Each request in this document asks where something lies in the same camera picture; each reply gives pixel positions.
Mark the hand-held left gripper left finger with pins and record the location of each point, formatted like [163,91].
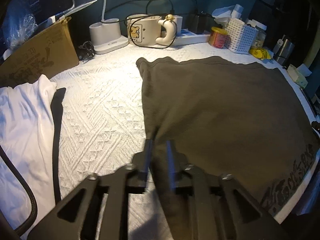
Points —
[147,155]

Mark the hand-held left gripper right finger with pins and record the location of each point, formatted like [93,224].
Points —
[171,160]

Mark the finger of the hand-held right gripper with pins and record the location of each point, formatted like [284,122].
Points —
[316,126]

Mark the brown printed t-shirt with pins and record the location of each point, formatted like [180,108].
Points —
[225,105]

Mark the green tissue box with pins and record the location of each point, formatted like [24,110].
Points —
[298,77]

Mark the steel tumbler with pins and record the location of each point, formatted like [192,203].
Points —
[285,50]

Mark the yellow snack bag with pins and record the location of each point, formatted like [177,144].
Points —
[260,53]

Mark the glass jar with white lid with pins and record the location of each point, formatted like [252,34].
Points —
[260,37]

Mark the white perforated basket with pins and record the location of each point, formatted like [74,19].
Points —
[241,37]

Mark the white lamp base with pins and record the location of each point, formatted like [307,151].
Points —
[107,40]

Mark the cream cartoon mug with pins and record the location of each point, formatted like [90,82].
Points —
[147,32]

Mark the white power strip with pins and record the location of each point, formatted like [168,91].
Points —
[195,38]

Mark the white garment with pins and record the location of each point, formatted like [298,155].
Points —
[25,117]

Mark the red can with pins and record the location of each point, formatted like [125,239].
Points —
[218,38]

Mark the white charger adapter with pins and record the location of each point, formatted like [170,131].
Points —
[178,21]

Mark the black charger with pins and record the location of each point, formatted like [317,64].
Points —
[199,23]

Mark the printed cardboard box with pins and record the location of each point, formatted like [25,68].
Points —
[45,52]

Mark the crumpled white tissue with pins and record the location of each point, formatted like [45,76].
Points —
[226,12]

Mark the clear plastic bag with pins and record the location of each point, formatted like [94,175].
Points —
[20,25]

